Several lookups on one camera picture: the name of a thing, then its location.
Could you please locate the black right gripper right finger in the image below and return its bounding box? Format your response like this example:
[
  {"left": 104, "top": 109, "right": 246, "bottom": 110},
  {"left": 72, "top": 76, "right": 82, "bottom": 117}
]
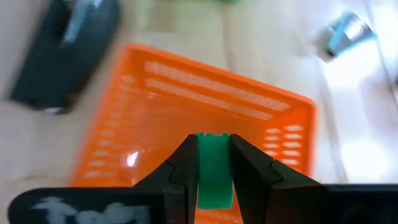
[{"left": 229, "top": 133, "right": 329, "bottom": 224}]

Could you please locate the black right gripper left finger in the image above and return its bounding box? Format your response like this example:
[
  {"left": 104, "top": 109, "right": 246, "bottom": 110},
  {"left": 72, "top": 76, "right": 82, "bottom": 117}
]
[{"left": 133, "top": 133, "right": 200, "bottom": 224}]

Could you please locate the green staple remover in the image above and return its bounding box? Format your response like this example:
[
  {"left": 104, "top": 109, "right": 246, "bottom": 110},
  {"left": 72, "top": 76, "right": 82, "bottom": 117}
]
[{"left": 196, "top": 132, "right": 234, "bottom": 210}]

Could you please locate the black stapler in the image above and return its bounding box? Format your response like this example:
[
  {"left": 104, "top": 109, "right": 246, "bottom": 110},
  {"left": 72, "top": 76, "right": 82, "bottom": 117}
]
[{"left": 9, "top": 0, "right": 121, "bottom": 114}]

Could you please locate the teal stapler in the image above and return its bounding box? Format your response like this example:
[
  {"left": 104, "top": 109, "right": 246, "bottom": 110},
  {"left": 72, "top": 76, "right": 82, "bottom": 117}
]
[{"left": 325, "top": 11, "right": 377, "bottom": 59}]

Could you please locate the orange plastic basket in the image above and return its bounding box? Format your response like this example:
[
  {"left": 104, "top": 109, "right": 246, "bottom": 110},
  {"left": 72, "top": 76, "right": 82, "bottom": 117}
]
[{"left": 68, "top": 43, "right": 318, "bottom": 224}]

